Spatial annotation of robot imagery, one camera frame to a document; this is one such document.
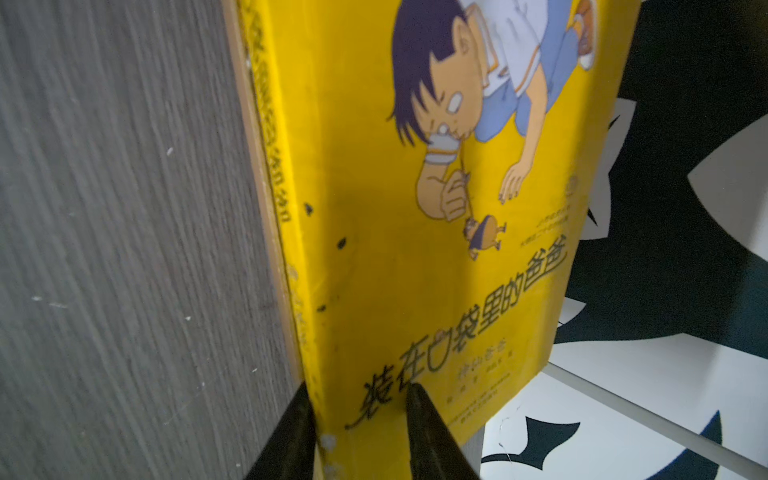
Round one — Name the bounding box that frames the wooden white-framed bookshelf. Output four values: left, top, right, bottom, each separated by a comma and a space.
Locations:
542, 363, 767, 480

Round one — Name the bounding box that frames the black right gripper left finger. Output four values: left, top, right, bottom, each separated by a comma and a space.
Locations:
244, 383, 316, 480

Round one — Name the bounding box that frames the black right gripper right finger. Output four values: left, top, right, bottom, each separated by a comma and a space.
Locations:
406, 383, 480, 480

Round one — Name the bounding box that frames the yellow book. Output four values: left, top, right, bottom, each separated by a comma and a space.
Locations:
228, 1, 641, 479

